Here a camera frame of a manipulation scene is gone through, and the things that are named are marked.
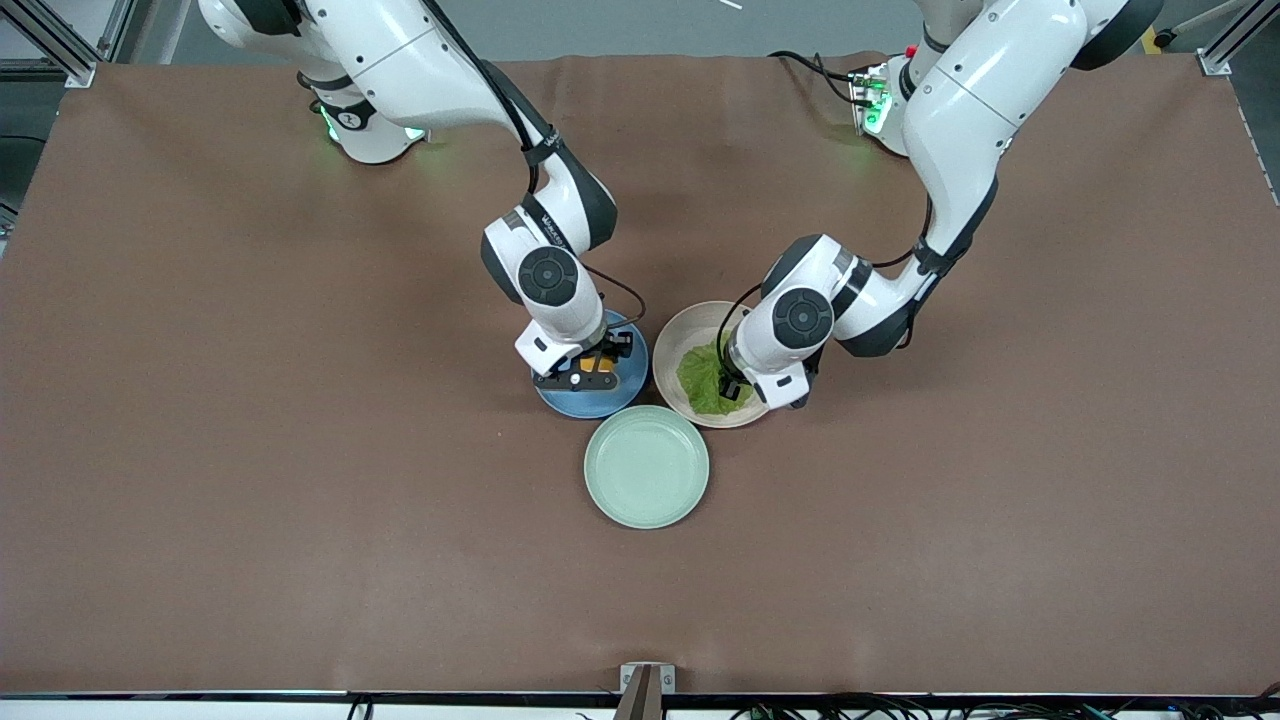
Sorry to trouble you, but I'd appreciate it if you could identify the blue plate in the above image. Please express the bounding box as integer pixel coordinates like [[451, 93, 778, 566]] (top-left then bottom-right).
[[531, 308, 650, 420]]

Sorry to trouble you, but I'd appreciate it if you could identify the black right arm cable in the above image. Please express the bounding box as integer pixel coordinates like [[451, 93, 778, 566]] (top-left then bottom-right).
[[425, 0, 647, 331]]

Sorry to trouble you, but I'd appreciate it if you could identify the brown table cover sheet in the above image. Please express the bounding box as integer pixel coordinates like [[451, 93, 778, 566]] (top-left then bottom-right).
[[0, 52, 1280, 696]]

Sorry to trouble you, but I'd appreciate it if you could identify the green lettuce leaf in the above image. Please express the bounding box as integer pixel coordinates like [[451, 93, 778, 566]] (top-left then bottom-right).
[[676, 340, 756, 417]]

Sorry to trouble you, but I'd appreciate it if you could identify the metal table edge bracket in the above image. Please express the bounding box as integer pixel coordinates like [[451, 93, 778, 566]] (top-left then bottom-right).
[[619, 662, 677, 720]]

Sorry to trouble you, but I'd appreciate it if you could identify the light green plate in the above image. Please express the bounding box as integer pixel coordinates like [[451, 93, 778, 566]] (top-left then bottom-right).
[[584, 405, 711, 530]]

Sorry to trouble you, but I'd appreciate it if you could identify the aluminium frame post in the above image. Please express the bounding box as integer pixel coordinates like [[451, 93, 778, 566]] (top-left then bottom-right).
[[1197, 0, 1280, 77], [0, 0, 98, 89]]

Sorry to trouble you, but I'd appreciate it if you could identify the thin black base cable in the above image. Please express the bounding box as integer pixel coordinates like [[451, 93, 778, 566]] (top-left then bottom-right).
[[768, 50, 863, 106]]

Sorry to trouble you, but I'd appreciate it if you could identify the beige plate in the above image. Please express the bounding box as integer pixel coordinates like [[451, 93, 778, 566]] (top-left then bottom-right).
[[652, 301, 776, 429]]

